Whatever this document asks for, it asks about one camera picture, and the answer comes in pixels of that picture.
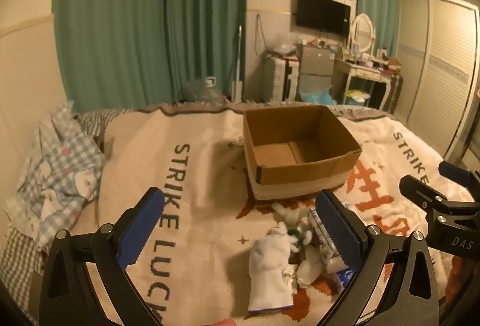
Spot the brown cardboard box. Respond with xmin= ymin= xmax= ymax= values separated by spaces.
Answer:
xmin=243 ymin=105 xmax=362 ymax=201

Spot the grey mini fridge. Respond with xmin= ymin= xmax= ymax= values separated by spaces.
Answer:
xmin=296 ymin=42 xmax=338 ymax=99

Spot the grey checked bedsheet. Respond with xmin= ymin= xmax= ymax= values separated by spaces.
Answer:
xmin=0 ymin=108 xmax=136 ymax=312

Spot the wide green curtain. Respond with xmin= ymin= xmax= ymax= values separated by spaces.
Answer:
xmin=52 ymin=0 xmax=248 ymax=112

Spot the clear water jug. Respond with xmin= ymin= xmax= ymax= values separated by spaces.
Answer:
xmin=184 ymin=76 xmax=224 ymax=103

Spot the blue plastic bag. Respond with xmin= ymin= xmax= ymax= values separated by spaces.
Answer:
xmin=300 ymin=86 xmax=338 ymax=106

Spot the white sliding wardrobe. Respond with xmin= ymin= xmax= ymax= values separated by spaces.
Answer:
xmin=394 ymin=0 xmax=480 ymax=161

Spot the black wall television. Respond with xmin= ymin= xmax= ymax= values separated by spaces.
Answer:
xmin=296 ymin=0 xmax=352 ymax=37

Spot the long white sock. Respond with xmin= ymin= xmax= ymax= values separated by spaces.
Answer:
xmin=247 ymin=232 xmax=299 ymax=315

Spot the white mop pole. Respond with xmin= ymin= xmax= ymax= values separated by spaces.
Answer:
xmin=232 ymin=25 xmax=244 ymax=103

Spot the white ribbed suitcase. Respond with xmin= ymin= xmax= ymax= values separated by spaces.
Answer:
xmin=260 ymin=56 xmax=301 ymax=103

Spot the oval white mirror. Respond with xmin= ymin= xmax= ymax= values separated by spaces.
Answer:
xmin=349 ymin=12 xmax=376 ymax=56

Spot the row of cosmetic bottles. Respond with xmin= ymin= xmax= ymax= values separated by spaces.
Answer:
xmin=337 ymin=46 xmax=402 ymax=73

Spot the cream printed blanket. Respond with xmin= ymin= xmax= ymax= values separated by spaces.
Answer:
xmin=95 ymin=102 xmax=480 ymax=326

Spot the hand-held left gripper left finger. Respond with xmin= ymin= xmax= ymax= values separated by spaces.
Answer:
xmin=39 ymin=186 xmax=167 ymax=326

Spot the clear plastic bag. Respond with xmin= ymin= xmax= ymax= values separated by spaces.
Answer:
xmin=268 ymin=31 xmax=297 ymax=56

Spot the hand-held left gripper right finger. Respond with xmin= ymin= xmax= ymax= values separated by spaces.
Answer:
xmin=314 ymin=189 xmax=439 ymax=326

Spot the white dressing table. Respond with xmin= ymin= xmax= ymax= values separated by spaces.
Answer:
xmin=332 ymin=56 xmax=404 ymax=112

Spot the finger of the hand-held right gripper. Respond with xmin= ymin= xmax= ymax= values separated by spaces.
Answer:
xmin=438 ymin=160 xmax=480 ymax=195
xmin=399 ymin=176 xmax=454 ymax=216

